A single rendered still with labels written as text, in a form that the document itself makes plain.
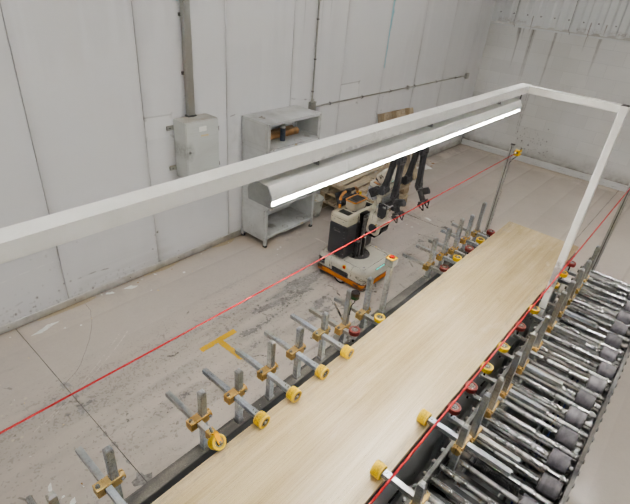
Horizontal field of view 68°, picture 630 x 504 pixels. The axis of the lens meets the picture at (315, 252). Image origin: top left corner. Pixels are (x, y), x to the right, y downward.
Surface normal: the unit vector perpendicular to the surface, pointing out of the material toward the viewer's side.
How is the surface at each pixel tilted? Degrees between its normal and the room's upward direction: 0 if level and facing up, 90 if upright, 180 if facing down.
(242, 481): 0
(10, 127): 90
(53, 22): 90
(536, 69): 90
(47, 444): 0
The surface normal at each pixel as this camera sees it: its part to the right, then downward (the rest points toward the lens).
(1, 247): 0.75, 0.40
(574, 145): -0.66, 0.34
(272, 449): 0.08, -0.85
